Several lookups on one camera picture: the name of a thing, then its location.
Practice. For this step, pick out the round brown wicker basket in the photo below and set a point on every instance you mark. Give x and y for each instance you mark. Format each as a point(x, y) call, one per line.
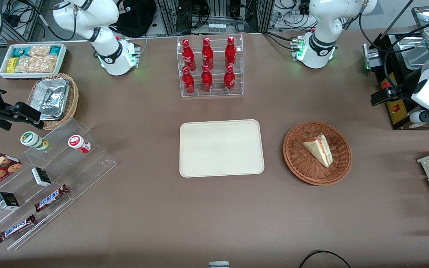
point(304, 163)

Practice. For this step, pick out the triangle sandwich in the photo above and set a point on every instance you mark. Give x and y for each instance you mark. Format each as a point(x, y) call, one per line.
point(318, 149)

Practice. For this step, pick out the clear acrylic stepped display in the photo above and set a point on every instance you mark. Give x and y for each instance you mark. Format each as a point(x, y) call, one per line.
point(88, 167)

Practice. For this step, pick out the teal snack packet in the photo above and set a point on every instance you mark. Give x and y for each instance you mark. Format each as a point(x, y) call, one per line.
point(21, 51)
point(55, 50)

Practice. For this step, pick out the red soda bottle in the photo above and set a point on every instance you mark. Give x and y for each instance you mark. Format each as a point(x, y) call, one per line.
point(229, 81)
point(207, 54)
point(188, 56)
point(188, 82)
point(230, 52)
point(206, 81)

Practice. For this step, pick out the white rectangular snack bin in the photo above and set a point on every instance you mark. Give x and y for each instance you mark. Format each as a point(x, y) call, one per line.
point(32, 75)

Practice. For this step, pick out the yellow snack packet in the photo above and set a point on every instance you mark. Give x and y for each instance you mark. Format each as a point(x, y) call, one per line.
point(12, 65)

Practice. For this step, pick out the black bag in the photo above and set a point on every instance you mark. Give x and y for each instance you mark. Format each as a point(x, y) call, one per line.
point(136, 16)

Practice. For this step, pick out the black food warmer appliance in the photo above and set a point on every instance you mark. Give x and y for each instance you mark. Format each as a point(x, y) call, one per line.
point(395, 115)

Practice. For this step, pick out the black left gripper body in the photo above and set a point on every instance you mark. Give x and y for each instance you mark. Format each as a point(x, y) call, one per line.
point(408, 82)

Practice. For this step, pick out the Snickers chocolate bar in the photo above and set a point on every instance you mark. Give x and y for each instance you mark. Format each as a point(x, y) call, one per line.
point(50, 198)
point(15, 228)

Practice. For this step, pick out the steel warmer pan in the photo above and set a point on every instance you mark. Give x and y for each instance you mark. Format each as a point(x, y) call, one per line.
point(413, 52)

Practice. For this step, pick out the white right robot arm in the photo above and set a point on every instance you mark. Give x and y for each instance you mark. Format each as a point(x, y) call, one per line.
point(114, 56)

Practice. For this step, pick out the clear acrylic bottle rack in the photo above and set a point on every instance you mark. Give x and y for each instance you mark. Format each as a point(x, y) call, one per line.
point(216, 93)

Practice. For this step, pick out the red lid white jar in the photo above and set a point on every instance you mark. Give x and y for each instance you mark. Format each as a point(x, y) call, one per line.
point(78, 143)

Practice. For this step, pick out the aluminium foil tray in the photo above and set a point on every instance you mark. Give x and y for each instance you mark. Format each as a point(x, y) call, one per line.
point(52, 98)

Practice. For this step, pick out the thin black rod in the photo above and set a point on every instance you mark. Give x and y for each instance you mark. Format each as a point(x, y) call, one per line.
point(397, 20)

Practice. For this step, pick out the clear cracker packet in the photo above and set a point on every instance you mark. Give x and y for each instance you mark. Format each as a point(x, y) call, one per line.
point(39, 50)
point(37, 64)

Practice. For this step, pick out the beige plastic tray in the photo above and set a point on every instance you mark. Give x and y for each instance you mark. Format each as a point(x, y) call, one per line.
point(218, 149)

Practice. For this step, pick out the light wicker basket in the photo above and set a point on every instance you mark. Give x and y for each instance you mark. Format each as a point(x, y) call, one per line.
point(73, 96)

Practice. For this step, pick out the aluminium frame rack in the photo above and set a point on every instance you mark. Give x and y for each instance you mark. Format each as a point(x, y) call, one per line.
point(166, 16)

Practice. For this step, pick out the small black box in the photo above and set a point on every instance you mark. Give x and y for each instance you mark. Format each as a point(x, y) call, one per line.
point(41, 176)
point(8, 201)

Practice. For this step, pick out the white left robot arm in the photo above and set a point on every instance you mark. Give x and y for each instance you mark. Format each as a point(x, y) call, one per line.
point(317, 48)

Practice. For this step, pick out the green lid white jar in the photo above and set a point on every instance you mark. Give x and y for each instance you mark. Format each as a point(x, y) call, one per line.
point(32, 139)

